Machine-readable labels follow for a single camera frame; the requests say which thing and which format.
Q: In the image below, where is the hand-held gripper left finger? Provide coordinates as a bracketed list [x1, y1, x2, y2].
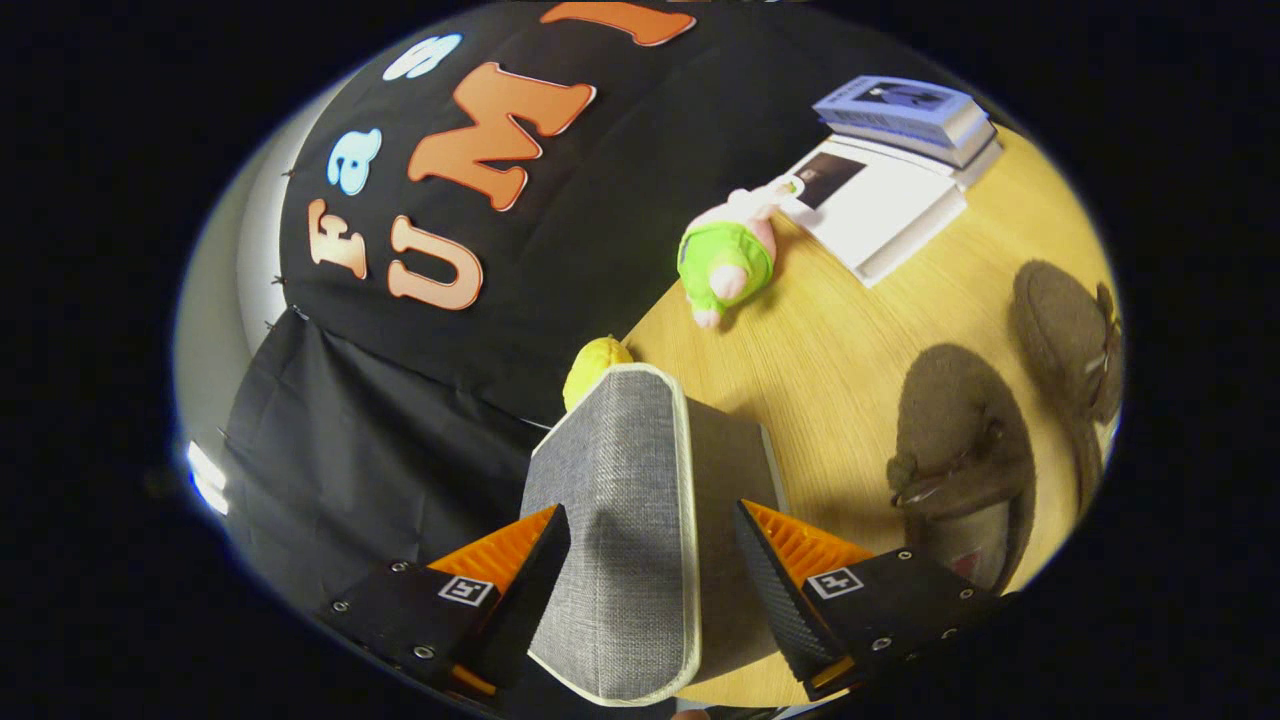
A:
[318, 503, 573, 701]

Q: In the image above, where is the yellow plush ball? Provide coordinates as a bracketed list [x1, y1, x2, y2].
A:
[562, 336, 634, 413]

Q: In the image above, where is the grey fabric storage box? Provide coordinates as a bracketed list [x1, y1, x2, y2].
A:
[520, 362, 791, 709]

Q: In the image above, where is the pink and green plush toy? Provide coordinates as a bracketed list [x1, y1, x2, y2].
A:
[677, 175, 806, 331]

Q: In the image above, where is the brown fuzzy slipper shoe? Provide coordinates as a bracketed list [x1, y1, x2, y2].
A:
[1010, 260, 1126, 511]
[887, 345, 1038, 593]

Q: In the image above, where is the row of backdrop clips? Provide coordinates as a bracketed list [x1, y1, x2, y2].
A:
[262, 165, 301, 331]

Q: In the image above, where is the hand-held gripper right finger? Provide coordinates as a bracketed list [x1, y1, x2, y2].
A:
[735, 500, 1011, 703]

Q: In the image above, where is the blue book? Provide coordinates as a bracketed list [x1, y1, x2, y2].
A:
[812, 75, 986, 151]

